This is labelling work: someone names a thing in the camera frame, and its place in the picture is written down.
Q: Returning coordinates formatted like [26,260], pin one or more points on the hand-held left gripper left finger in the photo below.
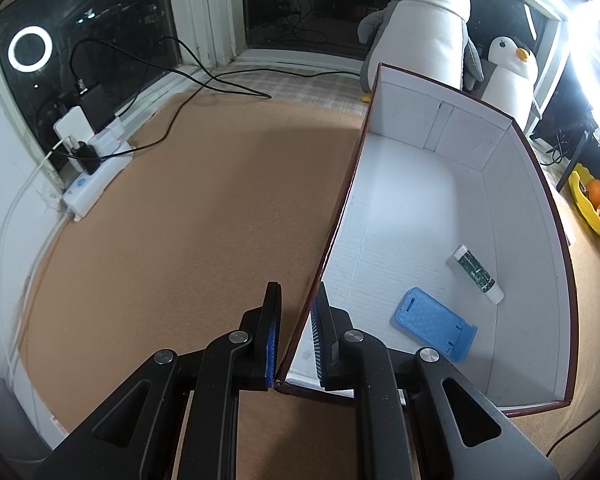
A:
[273,350]

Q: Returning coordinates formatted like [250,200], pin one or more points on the white window frame post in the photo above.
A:
[205,10]

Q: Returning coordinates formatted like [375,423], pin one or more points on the black power adapter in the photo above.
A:
[97,107]

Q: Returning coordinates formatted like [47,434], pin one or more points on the bright white lamp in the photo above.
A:
[597,50]

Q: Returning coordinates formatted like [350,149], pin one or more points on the black stand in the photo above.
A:
[577,160]

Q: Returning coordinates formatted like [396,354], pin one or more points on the small penguin plush toy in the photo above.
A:
[510,85]

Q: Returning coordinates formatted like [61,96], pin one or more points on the white tube with green label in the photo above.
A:
[475,272]

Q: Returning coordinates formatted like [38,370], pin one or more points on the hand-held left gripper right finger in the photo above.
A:
[319,345]

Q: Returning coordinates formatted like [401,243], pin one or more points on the white power strip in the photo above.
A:
[87,185]

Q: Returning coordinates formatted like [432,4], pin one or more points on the black plug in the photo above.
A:
[87,157]

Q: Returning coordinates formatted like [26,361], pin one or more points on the white cardboard box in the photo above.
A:
[420,200]

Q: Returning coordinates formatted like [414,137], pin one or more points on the yellow fruit bowl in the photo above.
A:
[587,210]

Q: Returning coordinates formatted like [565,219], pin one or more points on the large penguin plush toy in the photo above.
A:
[425,35]

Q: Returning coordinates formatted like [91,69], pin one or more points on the plaid cloth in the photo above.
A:
[305,90]

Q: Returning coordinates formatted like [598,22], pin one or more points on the blue plastic phone stand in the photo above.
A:
[430,320]

